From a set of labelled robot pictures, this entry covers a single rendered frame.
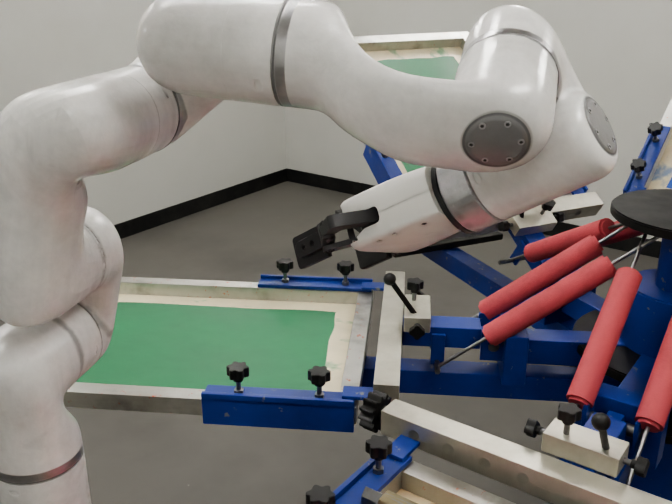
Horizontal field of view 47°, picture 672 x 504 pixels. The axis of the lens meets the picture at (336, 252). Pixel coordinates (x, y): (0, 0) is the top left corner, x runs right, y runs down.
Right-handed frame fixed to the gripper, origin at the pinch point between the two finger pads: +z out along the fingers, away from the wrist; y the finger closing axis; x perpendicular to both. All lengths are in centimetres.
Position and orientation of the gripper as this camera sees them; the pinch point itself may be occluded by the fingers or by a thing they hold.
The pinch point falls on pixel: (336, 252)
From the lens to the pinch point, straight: 76.5
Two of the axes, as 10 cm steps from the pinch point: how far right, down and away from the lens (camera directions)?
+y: -6.6, -0.2, -7.5
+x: 2.4, 9.4, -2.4
